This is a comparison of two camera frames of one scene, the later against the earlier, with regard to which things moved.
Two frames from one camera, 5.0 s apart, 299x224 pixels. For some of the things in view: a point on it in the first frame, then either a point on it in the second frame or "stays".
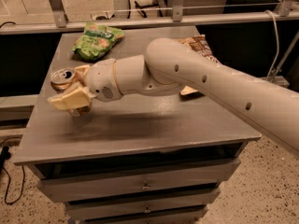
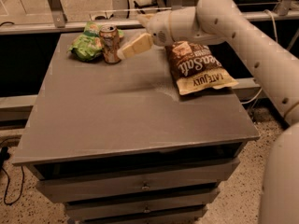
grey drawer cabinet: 154,157 stays
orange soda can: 64,80 → 110,44
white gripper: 101,79 → 159,27
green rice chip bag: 96,40 stays
